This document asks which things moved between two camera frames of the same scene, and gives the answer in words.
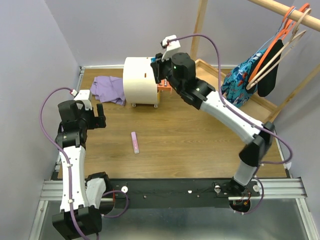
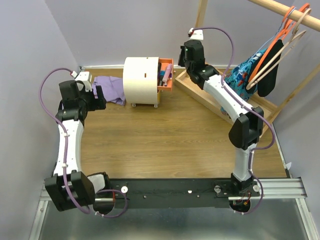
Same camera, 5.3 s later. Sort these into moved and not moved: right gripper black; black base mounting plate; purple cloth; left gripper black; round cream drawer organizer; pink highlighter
Moved: left gripper black; right gripper black; pink highlighter
Not moved: round cream drawer organizer; purple cloth; black base mounting plate
